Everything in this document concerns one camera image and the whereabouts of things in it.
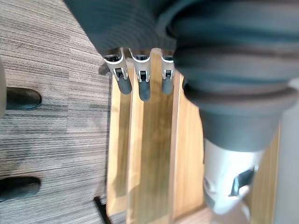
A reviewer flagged wooden shoe rack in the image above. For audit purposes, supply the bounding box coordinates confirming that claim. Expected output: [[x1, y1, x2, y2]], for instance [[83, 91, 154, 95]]
[[106, 50, 281, 224]]

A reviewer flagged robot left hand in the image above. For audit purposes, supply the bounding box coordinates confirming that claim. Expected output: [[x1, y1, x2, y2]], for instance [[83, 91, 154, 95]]
[[63, 0, 299, 215]]

